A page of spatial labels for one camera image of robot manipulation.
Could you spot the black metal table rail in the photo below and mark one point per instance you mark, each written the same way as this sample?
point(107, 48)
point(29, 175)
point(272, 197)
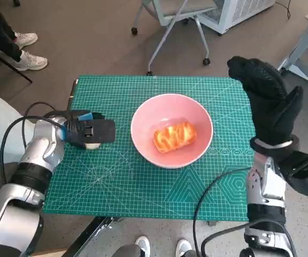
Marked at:
point(89, 233)

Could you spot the pink bowl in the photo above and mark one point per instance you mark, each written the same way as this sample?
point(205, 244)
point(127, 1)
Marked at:
point(148, 120)

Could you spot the orange toy bread loaf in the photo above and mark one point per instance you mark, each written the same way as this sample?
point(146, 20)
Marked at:
point(175, 136)

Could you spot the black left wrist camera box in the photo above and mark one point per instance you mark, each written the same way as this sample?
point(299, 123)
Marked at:
point(94, 131)

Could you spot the round toy bread bun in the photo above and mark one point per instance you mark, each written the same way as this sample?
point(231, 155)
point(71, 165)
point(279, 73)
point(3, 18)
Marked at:
point(92, 146)

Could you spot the black stand leg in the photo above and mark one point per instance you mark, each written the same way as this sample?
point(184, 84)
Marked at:
point(19, 72)

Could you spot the green cutting mat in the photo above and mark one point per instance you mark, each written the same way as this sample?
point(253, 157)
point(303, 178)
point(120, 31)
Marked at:
point(116, 182)

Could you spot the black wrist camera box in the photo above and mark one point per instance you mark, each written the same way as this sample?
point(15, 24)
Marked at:
point(94, 131)
point(303, 171)

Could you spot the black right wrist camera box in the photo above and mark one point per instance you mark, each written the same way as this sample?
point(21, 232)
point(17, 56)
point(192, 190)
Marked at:
point(303, 171)

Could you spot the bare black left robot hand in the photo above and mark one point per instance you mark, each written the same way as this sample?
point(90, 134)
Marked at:
point(86, 116)

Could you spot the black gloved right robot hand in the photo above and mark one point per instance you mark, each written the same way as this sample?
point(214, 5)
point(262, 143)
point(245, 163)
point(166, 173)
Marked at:
point(271, 109)

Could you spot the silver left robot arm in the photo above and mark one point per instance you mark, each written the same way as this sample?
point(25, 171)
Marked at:
point(36, 152)

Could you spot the white perforated appliance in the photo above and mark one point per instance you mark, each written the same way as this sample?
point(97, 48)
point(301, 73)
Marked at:
point(236, 13)

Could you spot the grey chair on casters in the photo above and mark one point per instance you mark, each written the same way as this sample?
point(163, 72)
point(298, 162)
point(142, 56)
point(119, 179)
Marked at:
point(186, 8)

